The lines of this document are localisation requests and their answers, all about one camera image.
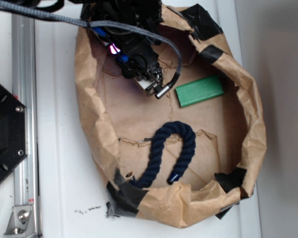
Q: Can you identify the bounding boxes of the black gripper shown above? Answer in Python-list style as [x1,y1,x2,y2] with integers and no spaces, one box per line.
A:
[81,0,163,95]

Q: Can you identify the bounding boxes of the green rectangular block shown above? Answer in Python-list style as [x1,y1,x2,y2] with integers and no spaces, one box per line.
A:
[175,75,224,108]

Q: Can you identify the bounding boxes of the brown paper bag tray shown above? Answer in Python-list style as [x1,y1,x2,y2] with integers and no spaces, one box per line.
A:
[75,5,267,228]

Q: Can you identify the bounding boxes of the grey braided cable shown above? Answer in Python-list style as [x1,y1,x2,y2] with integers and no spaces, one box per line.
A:
[0,0,182,100]

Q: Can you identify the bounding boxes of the dark blue twisted rope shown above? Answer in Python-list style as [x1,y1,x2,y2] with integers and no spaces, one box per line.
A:
[129,121,197,188]

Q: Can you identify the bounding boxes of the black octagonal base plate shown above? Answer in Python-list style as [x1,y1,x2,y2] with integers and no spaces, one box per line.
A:
[0,84,27,184]

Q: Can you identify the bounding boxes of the aluminium extrusion rail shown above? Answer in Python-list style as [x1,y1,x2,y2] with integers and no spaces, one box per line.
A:
[3,14,42,238]

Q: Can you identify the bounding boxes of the metal corner bracket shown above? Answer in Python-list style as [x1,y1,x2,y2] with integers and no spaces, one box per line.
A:
[3,205,37,238]

